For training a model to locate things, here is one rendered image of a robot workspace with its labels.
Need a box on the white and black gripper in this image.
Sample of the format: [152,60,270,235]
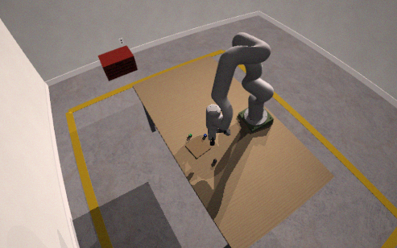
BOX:
[208,129,217,146]

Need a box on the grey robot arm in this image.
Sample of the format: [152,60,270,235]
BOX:
[206,32,274,136]

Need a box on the brown flat mat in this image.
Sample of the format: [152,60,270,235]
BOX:
[186,136,210,158]

